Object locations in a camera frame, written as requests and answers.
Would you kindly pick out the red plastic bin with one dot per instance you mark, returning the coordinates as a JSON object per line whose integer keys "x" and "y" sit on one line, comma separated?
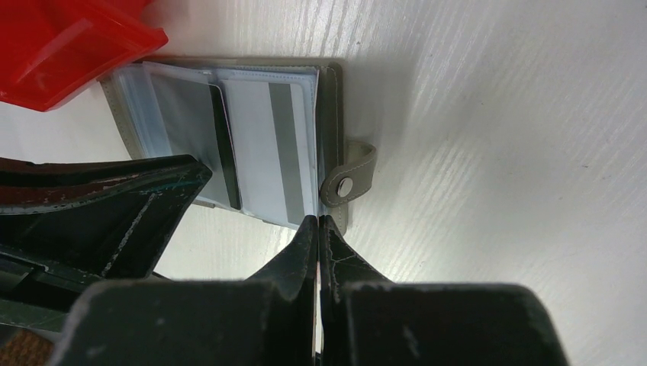
{"x": 51, "y": 50}

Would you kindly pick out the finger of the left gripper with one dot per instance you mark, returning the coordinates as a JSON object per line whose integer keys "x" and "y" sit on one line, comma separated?
{"x": 67, "y": 226}

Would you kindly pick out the grey card holder wallet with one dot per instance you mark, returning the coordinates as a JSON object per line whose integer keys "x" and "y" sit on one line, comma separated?
{"x": 344, "y": 167}

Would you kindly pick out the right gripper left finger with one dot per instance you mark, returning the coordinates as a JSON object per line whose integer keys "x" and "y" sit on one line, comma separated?
{"x": 291, "y": 322}

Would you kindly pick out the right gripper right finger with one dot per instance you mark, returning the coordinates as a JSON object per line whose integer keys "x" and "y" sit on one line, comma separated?
{"x": 355, "y": 305}

